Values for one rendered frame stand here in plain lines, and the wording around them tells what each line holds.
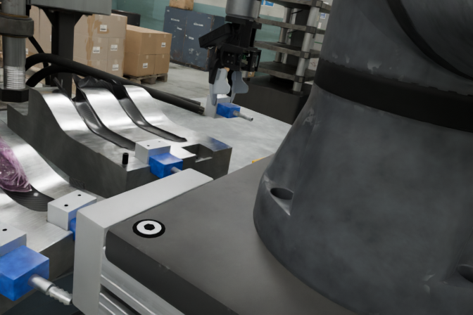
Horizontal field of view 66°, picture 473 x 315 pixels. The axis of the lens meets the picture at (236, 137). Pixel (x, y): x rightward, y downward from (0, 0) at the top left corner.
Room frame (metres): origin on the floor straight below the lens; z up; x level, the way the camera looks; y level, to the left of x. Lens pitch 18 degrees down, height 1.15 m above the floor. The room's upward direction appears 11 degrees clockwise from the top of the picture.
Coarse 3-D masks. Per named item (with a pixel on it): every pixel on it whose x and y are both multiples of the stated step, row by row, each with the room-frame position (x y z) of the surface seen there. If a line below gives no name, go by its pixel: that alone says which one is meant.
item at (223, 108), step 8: (208, 96) 0.90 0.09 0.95; (224, 96) 0.91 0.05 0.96; (208, 104) 0.89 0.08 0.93; (216, 104) 0.88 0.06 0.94; (224, 104) 0.88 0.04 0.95; (232, 104) 0.90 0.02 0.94; (208, 112) 0.89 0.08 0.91; (216, 112) 0.88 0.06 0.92; (224, 112) 0.87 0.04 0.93; (232, 112) 0.87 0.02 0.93; (240, 112) 0.86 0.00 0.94; (248, 120) 0.84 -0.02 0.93
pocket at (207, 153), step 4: (196, 144) 0.72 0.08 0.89; (200, 144) 0.72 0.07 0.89; (184, 148) 0.69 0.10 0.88; (188, 148) 0.70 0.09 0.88; (192, 148) 0.71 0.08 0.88; (196, 148) 0.72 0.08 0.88; (200, 148) 0.72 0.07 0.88; (204, 148) 0.71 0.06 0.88; (208, 148) 0.70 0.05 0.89; (192, 152) 0.71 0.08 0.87; (196, 152) 0.72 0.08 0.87; (200, 152) 0.72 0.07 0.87; (204, 152) 0.71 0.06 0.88; (208, 152) 0.70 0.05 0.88; (212, 152) 0.69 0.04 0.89; (196, 156) 0.72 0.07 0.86; (200, 156) 0.72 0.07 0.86; (204, 156) 0.71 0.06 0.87; (208, 156) 0.70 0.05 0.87; (212, 156) 0.69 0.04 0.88; (196, 160) 0.66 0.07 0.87; (200, 160) 0.67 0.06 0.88
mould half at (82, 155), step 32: (32, 96) 0.75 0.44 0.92; (64, 96) 0.75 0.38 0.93; (96, 96) 0.80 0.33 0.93; (32, 128) 0.75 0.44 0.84; (64, 128) 0.67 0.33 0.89; (128, 128) 0.75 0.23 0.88; (160, 128) 0.79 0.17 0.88; (64, 160) 0.66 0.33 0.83; (96, 160) 0.59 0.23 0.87; (128, 160) 0.57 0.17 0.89; (192, 160) 0.65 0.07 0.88; (224, 160) 0.72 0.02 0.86; (96, 192) 0.58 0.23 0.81
